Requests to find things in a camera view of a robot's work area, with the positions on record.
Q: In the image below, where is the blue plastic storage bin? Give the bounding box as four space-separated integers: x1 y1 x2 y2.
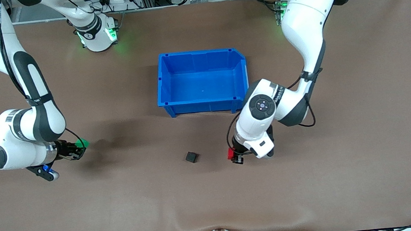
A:
152 45 253 121

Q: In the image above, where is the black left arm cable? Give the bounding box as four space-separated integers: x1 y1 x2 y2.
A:
220 67 330 150

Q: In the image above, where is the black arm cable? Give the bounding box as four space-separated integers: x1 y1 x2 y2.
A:
0 0 85 152
220 67 330 150

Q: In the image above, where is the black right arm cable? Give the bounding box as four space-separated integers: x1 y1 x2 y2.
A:
0 0 85 152

